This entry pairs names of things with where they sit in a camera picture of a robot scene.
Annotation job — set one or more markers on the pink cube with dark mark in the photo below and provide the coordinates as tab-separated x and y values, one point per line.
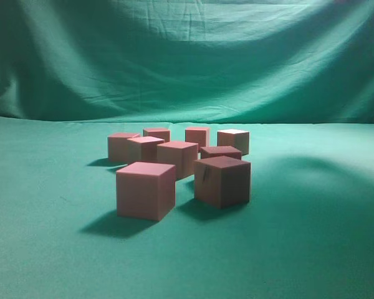
222	181

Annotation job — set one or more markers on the pink cube third row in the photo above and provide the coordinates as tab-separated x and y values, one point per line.
143	149

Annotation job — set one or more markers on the pink cube second row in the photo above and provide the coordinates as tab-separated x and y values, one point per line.
214	151

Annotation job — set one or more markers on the pink wooden cube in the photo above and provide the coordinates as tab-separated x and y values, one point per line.
182	154
239	139
199	135
162	133
117	146

